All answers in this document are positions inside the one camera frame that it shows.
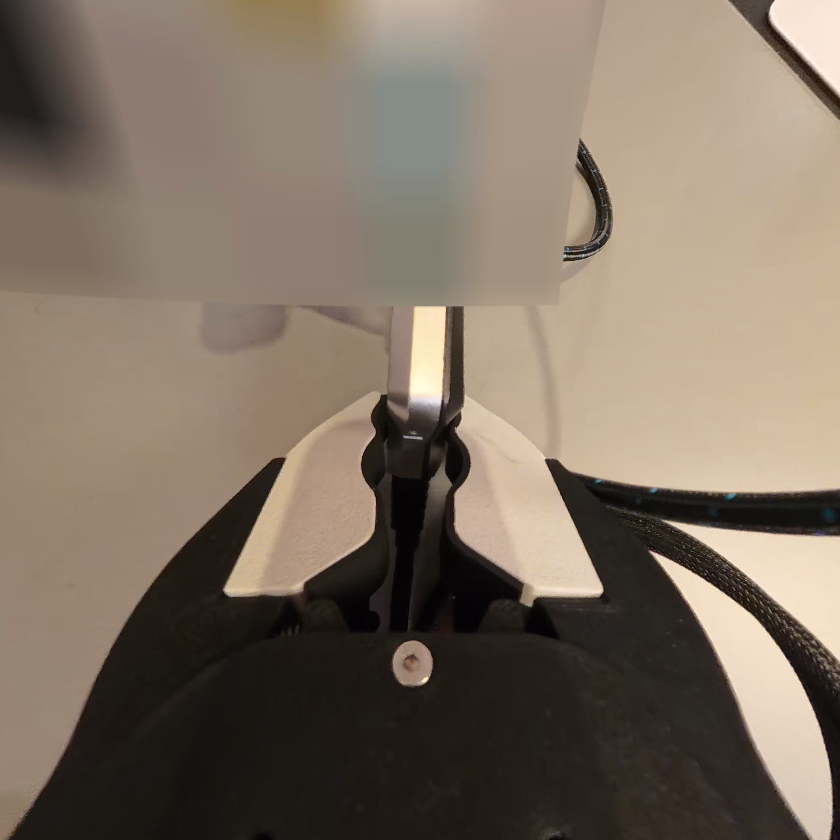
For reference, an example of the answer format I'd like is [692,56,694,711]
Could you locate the white flat pad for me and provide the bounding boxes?
[768,0,840,89]

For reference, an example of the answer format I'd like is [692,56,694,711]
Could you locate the silver metal port hub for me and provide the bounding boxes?
[386,305,467,480]

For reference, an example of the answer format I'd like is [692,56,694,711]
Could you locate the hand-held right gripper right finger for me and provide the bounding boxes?
[444,408,605,610]

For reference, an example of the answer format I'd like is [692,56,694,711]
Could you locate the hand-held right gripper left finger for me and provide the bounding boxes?
[223,392,395,614]

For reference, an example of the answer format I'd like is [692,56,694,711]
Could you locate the blue-flecked braided cable green plugs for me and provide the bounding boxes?
[563,138,614,263]
[587,476,840,536]

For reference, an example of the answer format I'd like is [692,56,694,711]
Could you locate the plain black braided cable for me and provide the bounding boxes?
[390,474,840,788]

